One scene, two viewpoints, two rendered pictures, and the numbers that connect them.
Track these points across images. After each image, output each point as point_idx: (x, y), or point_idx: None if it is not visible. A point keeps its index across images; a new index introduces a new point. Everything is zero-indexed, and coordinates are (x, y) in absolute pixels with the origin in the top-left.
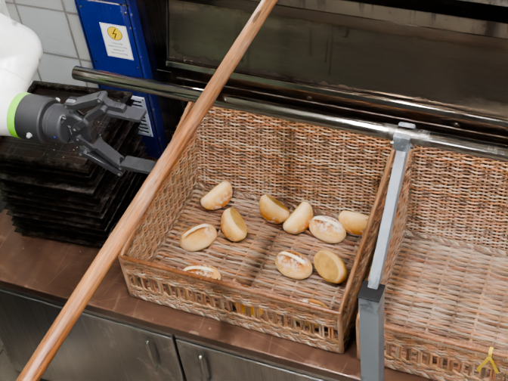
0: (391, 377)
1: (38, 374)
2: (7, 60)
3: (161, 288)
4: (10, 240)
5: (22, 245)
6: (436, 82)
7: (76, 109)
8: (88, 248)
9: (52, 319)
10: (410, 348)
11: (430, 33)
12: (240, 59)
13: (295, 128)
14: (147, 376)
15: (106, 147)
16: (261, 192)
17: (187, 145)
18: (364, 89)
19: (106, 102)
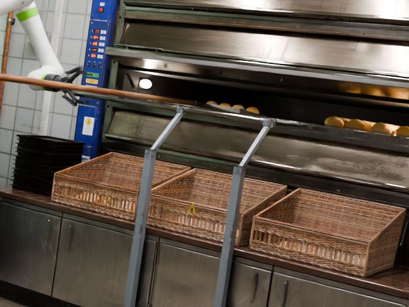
0: (151, 226)
1: (26, 79)
2: (50, 67)
3: (66, 191)
4: (6, 187)
5: (10, 189)
6: (209, 142)
7: (69, 72)
8: (39, 194)
9: (8, 217)
10: (162, 208)
11: (209, 119)
12: (133, 96)
13: None
14: (39, 254)
15: (73, 94)
16: None
17: (100, 170)
18: (180, 146)
19: (80, 69)
